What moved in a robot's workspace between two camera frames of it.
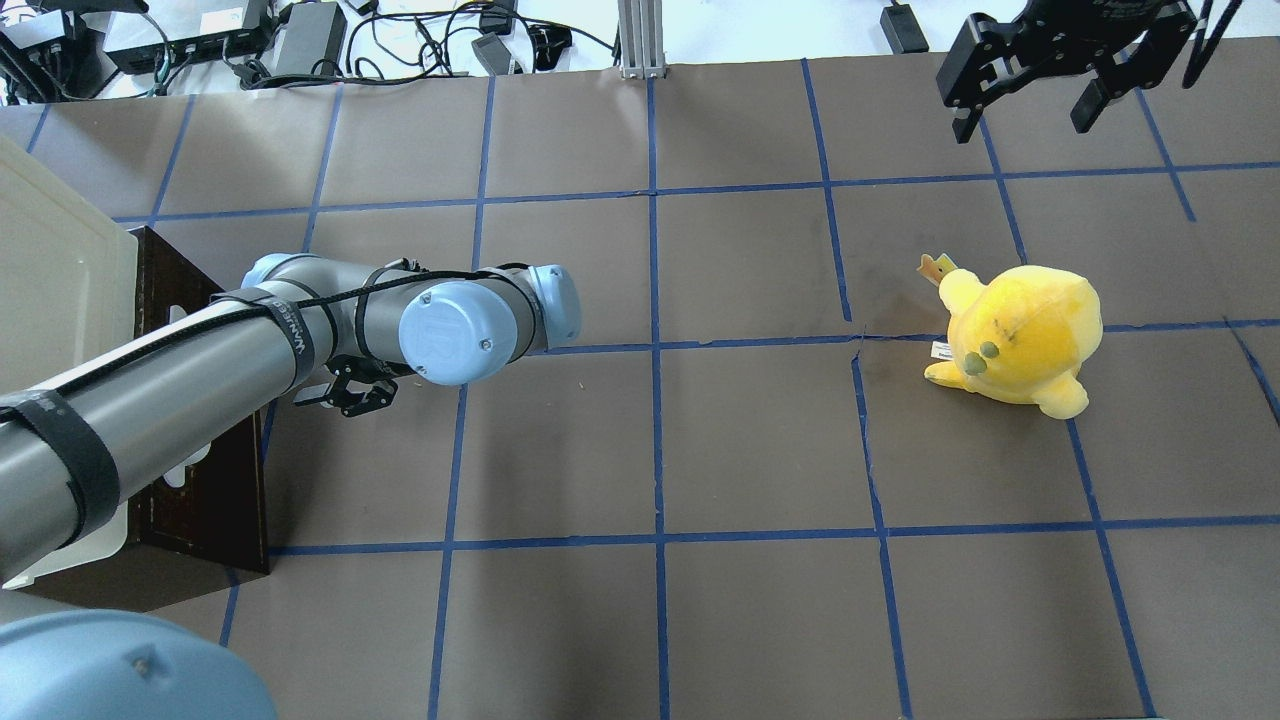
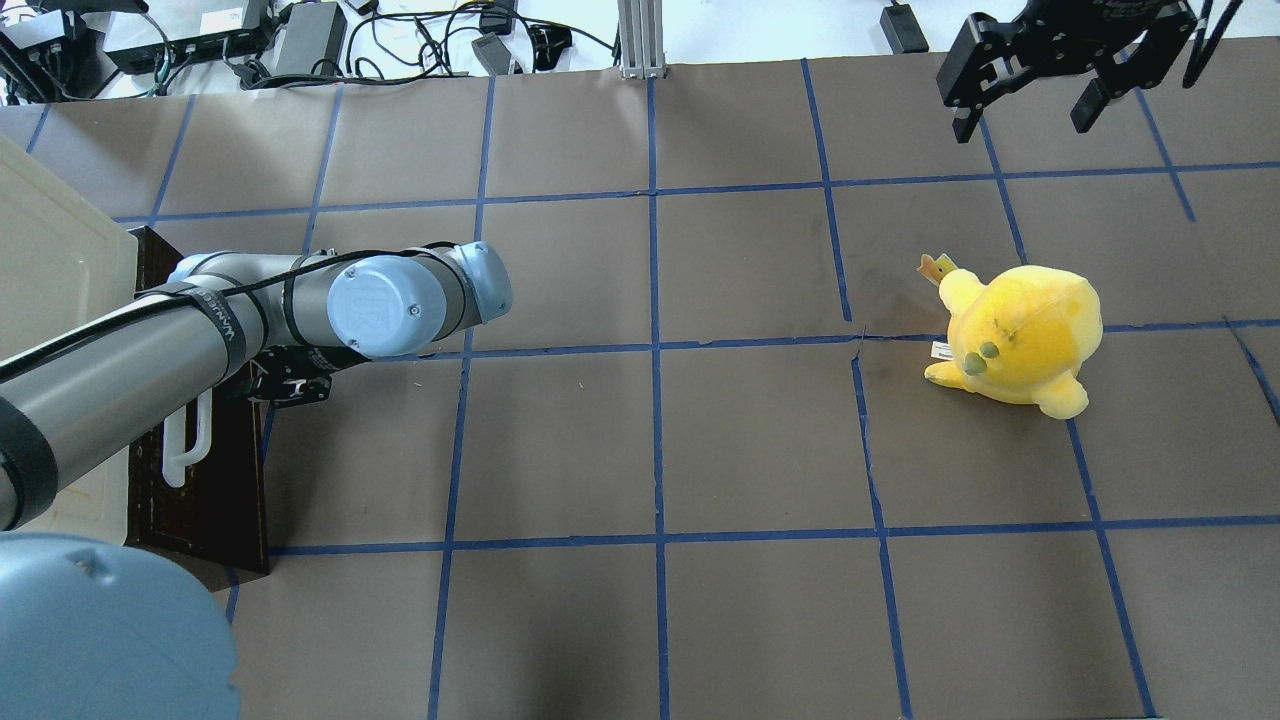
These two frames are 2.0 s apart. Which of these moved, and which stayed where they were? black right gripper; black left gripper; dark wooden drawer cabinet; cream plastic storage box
Moved: black left gripper
Stayed: black right gripper; cream plastic storage box; dark wooden drawer cabinet
